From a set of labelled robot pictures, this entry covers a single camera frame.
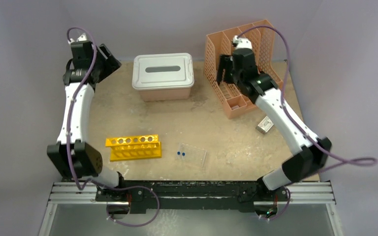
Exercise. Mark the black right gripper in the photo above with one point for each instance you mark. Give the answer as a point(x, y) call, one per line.
point(226, 62)

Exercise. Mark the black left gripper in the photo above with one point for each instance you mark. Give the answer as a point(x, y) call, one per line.
point(111, 65)

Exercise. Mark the pink plastic bin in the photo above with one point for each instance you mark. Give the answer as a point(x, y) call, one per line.
point(165, 94)

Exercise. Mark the white plastic bin lid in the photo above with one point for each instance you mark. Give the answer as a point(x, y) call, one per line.
point(162, 71)

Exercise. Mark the yellow test tube rack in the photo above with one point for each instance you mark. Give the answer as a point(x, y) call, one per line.
point(134, 147)

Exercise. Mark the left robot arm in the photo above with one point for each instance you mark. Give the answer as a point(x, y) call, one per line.
point(72, 155)

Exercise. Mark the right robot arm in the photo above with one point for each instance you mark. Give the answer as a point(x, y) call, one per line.
point(308, 150)

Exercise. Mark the peach mesh file organizer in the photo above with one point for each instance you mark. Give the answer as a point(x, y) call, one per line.
point(235, 104)

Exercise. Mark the small white red box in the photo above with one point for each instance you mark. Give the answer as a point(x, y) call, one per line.
point(265, 125)

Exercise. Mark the clear plastic well plate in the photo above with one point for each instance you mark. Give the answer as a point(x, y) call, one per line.
point(195, 156)

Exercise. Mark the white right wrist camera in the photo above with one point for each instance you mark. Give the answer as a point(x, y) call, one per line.
point(239, 42)

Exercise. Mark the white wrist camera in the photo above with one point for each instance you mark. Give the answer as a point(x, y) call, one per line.
point(82, 37)
point(239, 42)

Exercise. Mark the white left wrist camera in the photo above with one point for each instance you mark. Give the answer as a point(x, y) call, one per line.
point(82, 37)

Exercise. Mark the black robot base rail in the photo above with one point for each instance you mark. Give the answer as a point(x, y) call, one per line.
point(243, 196)

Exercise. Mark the aluminium frame rail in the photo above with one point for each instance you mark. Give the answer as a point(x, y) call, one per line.
point(68, 193)

